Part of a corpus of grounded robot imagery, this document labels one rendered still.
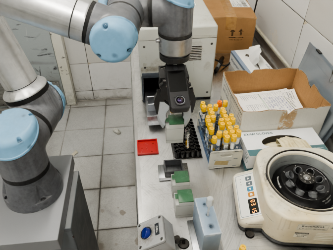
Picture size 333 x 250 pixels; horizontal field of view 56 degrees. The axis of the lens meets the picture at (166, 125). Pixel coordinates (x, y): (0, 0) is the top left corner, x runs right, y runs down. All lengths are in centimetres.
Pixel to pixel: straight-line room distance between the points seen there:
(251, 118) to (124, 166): 135
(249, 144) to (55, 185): 56
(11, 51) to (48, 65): 184
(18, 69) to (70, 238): 45
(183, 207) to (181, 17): 46
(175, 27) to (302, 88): 68
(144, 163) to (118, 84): 181
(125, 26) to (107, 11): 5
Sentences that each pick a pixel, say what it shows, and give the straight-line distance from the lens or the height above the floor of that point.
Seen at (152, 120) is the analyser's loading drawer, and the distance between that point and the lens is 109.
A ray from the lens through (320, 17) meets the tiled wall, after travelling 129.
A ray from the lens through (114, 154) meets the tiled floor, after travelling 229.
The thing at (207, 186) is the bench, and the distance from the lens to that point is 94.
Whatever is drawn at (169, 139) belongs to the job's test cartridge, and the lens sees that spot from 84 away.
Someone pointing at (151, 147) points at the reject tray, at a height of 88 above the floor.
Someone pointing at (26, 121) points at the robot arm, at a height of 115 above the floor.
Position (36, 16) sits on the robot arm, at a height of 140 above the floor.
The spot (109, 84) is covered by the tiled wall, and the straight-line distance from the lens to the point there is 276.
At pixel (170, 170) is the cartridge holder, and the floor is 91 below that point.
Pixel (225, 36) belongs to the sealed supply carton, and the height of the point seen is 96.
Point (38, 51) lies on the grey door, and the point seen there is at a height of 51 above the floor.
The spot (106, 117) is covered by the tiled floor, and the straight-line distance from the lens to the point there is 262.
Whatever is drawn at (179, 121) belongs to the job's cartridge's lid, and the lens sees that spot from 81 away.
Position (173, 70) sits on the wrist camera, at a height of 123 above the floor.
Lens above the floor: 160
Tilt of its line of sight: 40 degrees down
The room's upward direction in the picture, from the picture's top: straight up
